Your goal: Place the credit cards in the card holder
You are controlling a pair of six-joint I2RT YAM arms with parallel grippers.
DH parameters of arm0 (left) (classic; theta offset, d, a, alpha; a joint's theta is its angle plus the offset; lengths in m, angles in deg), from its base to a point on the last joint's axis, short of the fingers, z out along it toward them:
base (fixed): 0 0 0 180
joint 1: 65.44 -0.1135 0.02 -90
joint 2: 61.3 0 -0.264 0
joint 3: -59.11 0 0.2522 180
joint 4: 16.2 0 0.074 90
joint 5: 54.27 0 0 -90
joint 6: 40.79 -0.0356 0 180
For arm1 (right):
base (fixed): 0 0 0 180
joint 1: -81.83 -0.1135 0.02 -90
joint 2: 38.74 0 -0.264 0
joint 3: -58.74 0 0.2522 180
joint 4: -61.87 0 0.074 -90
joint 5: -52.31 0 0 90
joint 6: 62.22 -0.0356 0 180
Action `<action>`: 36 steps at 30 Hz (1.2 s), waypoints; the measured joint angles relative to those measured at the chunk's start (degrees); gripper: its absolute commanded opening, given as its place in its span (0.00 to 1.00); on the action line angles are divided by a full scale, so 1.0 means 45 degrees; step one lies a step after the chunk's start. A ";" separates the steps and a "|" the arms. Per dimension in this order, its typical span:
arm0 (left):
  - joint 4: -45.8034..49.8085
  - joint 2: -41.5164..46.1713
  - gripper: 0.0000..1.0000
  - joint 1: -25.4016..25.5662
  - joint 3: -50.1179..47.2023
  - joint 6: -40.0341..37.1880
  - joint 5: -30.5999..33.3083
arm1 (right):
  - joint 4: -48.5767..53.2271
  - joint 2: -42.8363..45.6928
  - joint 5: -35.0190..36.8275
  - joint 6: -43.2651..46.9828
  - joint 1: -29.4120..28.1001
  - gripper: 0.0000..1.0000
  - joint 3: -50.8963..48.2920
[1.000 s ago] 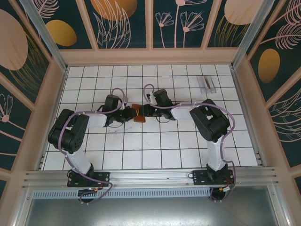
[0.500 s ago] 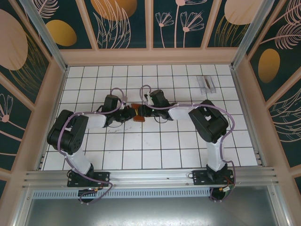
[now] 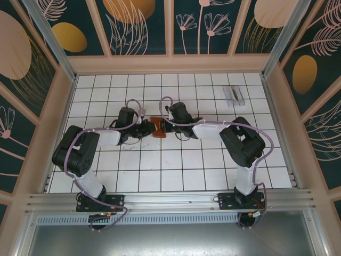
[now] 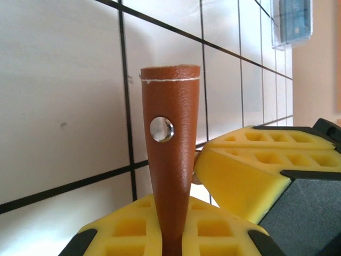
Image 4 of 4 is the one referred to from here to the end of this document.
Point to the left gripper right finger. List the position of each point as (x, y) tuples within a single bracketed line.
[(239, 181)]

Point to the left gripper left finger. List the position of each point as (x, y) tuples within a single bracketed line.
[(133, 213)]

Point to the brown leather card holder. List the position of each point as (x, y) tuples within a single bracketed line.
[(170, 106)]

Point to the clear acrylic card stand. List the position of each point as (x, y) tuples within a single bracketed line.
[(275, 40)]

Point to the blue credit card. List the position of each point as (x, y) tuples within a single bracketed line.
[(293, 21)]

